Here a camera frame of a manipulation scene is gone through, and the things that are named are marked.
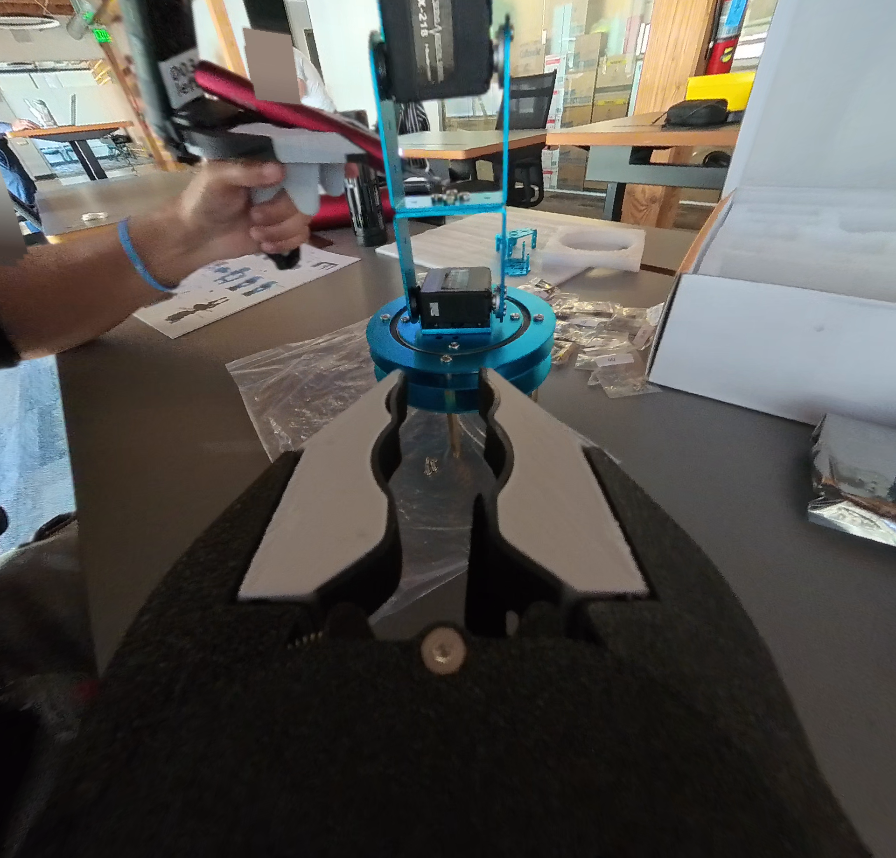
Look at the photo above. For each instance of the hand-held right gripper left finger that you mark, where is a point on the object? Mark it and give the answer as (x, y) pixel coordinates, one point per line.
(315, 522)

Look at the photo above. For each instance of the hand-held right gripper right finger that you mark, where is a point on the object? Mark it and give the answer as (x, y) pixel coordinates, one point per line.
(560, 515)

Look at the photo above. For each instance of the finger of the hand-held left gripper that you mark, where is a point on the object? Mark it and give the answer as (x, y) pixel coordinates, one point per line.
(301, 148)

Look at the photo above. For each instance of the red electric screwdriver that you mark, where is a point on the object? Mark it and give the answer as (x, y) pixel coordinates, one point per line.
(280, 106)

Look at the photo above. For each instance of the blue toy robot arm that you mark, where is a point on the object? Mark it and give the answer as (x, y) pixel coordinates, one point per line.
(462, 340)

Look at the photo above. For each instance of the wood-edged grey desk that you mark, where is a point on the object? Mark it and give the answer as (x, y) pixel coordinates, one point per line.
(91, 193)

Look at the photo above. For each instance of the person's left hand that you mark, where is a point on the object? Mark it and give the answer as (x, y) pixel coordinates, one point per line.
(210, 221)

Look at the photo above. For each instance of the green exit sign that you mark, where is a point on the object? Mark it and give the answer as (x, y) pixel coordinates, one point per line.
(98, 25)

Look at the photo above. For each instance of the red cylinder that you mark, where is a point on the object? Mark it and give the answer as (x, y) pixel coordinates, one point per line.
(329, 215)

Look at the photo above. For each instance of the black tumbler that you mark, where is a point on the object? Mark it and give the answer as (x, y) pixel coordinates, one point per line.
(365, 204)

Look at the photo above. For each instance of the large clear plastic bag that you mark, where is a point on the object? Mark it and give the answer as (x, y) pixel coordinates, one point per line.
(301, 382)

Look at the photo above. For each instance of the printed instruction manual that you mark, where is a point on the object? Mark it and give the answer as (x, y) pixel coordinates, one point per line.
(231, 291)

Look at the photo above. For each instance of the white foam sheet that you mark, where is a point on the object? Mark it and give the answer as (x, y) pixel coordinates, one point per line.
(455, 235)

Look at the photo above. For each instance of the pile of small parts bags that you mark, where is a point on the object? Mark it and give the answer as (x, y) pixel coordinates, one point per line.
(609, 340)

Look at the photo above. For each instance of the blue wristband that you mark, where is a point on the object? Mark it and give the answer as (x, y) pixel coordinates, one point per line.
(140, 263)

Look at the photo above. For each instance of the black office chair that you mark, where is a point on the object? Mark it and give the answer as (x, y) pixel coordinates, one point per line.
(532, 116)

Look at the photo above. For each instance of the open white cardboard box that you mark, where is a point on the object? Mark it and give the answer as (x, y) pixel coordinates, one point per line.
(770, 340)

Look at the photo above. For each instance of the person's black clothing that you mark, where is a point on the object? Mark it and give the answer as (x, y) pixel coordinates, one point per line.
(42, 627)

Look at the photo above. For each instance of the silver foil bag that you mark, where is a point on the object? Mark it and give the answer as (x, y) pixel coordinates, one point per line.
(854, 480)

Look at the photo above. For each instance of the stack of cardboard boxes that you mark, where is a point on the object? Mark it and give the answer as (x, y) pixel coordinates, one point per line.
(588, 67)

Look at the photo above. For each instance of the black computer mouse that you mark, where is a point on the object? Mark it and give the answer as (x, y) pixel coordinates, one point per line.
(696, 113)

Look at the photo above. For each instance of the yellow plastic case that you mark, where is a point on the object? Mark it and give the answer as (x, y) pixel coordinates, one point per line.
(721, 88)

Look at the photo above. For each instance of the red fire extinguisher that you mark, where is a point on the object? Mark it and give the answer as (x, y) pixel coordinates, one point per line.
(728, 32)

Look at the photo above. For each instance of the small blue metal bracket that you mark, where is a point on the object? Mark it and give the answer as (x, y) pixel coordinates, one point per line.
(518, 256)

